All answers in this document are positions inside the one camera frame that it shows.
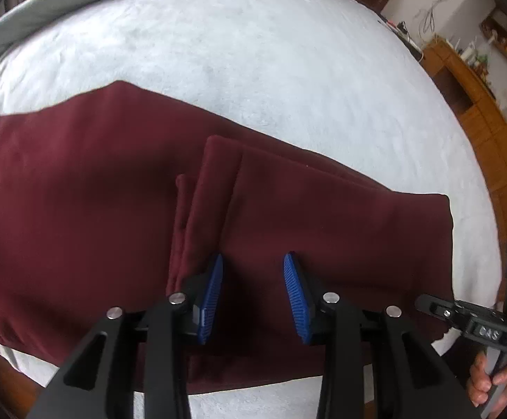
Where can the wooden cabinet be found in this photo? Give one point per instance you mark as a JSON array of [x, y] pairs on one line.
[[480, 118]]

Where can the bed with white sheet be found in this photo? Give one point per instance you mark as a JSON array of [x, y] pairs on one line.
[[236, 52]]

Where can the person's right hand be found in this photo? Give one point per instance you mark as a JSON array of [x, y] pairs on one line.
[[482, 386]]

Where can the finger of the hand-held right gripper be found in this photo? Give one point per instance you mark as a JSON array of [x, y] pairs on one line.
[[438, 307]]

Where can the maroon pants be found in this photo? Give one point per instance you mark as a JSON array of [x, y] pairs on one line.
[[83, 209]]

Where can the dark wooden nightstand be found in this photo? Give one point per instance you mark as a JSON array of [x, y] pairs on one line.
[[410, 46]]

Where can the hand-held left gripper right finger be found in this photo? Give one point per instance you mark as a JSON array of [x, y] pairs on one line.
[[294, 297]]

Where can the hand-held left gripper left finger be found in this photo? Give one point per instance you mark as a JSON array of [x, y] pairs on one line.
[[209, 297]]

